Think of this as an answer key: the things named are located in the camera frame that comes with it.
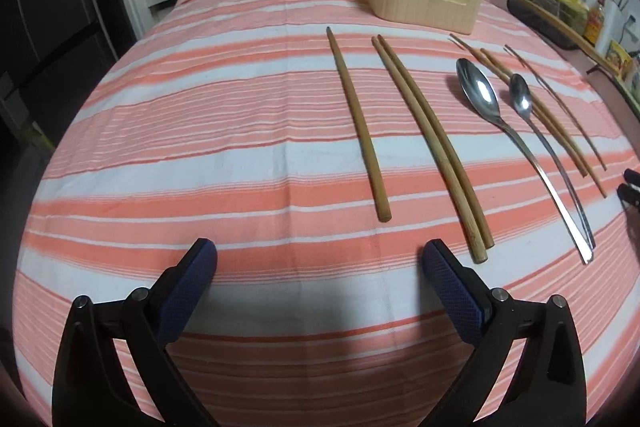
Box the black pad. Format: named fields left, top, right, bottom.
left=506, top=0, right=583, bottom=52

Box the wooden cutting board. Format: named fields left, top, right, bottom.
left=509, top=0, right=621, bottom=78

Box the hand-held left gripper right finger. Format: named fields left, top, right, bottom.
left=421, top=239, right=588, bottom=427

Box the orange white striped tablecloth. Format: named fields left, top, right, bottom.
left=12, top=0, right=640, bottom=427

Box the dark cabinet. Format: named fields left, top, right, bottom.
left=0, top=0, right=132, bottom=148

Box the white knife holder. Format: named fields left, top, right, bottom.
left=595, top=0, right=640, bottom=58

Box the thin dark chopstick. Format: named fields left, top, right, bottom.
left=504, top=45, right=608, bottom=172

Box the wooden chopstick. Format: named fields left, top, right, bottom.
left=371, top=37, right=488, bottom=264
left=449, top=34, right=608, bottom=198
left=377, top=34, right=496, bottom=253
left=326, top=27, right=392, bottom=223
left=480, top=48, right=589, bottom=178

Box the yellow labelled sauce bottle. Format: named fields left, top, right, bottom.
left=584, top=0, right=608, bottom=46

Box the large metal spoon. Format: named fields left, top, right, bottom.
left=456, top=58, right=596, bottom=265

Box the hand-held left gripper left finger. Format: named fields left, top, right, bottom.
left=52, top=238, right=219, bottom=427

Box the small metal spoon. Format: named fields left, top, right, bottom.
left=508, top=73, right=597, bottom=253

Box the yellow packet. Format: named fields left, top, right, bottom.
left=606, top=41, right=635, bottom=75

